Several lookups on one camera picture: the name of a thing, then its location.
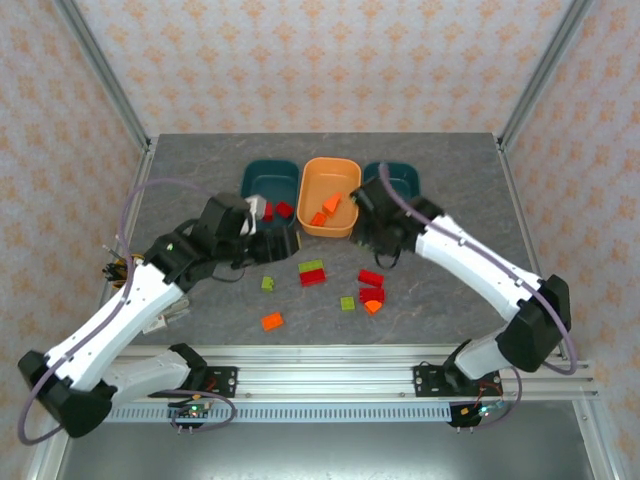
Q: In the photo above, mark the teal plastic container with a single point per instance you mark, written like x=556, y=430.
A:
x=400, y=172
x=272, y=172

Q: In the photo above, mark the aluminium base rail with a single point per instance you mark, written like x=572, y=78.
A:
x=320, y=380

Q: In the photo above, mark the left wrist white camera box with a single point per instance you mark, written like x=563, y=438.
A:
x=256, y=207

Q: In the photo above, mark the black pencil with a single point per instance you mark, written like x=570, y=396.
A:
x=110, y=250

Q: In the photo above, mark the yellow pencil cup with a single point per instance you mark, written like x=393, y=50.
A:
x=125, y=260

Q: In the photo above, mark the aluminium table side rail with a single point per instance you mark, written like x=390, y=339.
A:
x=509, y=170
x=145, y=170

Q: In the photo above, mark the grey metal lower panel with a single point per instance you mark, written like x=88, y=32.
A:
x=320, y=455

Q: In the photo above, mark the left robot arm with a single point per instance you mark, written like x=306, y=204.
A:
x=110, y=320

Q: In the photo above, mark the aluminium frame post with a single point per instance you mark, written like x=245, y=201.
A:
x=544, y=70
x=105, y=70

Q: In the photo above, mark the green lego brick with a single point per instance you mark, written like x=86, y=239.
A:
x=268, y=284
x=310, y=266
x=347, y=303

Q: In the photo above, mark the red lego brick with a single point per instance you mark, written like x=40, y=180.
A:
x=371, y=278
x=268, y=211
x=284, y=209
x=313, y=278
x=372, y=295

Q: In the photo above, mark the orange plastic container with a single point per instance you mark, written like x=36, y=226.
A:
x=325, y=177

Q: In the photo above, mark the white paper tag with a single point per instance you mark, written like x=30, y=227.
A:
x=155, y=325

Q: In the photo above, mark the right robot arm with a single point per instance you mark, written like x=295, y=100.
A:
x=475, y=260

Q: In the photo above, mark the orange lego brick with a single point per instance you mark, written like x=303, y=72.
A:
x=372, y=306
x=272, y=321
x=318, y=219

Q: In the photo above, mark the aluminium frame leg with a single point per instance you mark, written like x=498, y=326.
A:
x=595, y=450
x=45, y=460

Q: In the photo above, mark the small controller circuit board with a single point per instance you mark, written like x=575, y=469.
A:
x=482, y=412
x=192, y=412

